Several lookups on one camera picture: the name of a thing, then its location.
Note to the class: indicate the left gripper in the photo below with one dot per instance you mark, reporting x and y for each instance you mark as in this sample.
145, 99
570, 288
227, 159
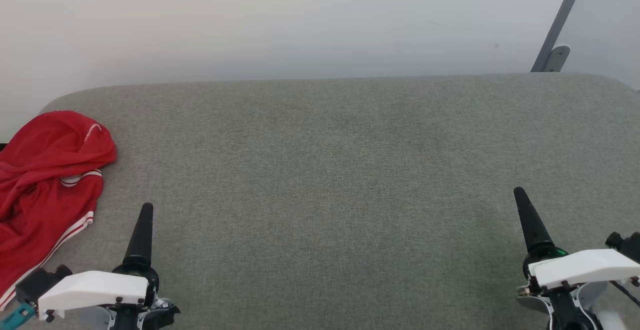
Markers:
154, 290

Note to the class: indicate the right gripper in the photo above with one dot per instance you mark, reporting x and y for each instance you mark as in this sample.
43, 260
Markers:
542, 257

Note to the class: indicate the red shirt with white stripes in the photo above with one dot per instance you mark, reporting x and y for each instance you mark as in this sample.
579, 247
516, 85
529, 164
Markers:
45, 180

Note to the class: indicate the teal connector piece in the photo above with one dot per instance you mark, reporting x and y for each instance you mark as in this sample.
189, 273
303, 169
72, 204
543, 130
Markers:
17, 316

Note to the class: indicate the grey fabric sofa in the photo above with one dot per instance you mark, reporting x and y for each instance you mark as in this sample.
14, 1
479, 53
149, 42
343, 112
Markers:
320, 195

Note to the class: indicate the grey metal bar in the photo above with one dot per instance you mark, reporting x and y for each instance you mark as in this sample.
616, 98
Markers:
562, 15

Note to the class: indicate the grey metal bracket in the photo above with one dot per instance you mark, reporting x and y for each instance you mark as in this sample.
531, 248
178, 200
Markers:
557, 56

